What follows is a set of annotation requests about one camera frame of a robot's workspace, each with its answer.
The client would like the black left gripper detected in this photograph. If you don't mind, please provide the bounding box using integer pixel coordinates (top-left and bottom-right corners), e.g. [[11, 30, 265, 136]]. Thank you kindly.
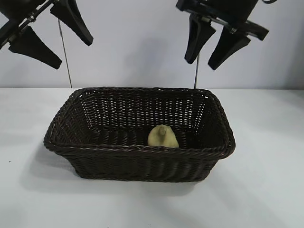
[[0, 0, 94, 70]]

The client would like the pale yellow egg yolk pastry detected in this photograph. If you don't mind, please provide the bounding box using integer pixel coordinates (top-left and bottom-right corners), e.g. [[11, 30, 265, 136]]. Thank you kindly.
[[147, 125, 179, 148]]

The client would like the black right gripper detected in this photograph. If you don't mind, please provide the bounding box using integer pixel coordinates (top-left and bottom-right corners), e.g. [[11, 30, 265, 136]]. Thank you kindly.
[[176, 0, 270, 70]]

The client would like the thin grey vertical rod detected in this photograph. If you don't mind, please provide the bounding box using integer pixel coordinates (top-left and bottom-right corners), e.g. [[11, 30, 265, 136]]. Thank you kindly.
[[57, 20, 73, 88], [194, 56, 200, 89]]

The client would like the dark brown wicker basket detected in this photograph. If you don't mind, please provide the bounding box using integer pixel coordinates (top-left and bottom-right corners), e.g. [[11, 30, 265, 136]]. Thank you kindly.
[[43, 86, 237, 183]]

